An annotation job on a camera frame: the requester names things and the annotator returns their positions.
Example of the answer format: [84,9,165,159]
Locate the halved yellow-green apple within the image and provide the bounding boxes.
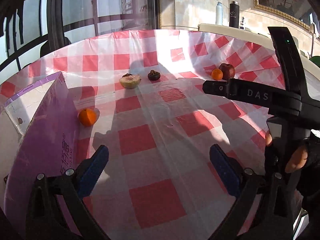
[119,73,141,89]

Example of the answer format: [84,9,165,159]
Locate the red apple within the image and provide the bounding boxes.
[219,63,235,81]

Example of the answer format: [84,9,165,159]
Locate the small orange tangerine by apple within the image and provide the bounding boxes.
[211,68,223,81]

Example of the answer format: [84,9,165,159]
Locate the purple cardboard box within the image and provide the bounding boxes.
[1,72,79,236]

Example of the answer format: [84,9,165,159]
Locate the black thermos bottle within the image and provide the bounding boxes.
[229,1,240,29]

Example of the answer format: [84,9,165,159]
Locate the red white checkered tablecloth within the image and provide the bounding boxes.
[1,30,284,239]

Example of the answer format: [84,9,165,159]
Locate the white water bottle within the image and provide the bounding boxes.
[216,2,223,25]

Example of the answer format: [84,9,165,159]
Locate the gold framed picture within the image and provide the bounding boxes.
[253,0,318,29]

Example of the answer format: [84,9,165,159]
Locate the dark mangosteen right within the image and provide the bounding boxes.
[148,70,161,81]

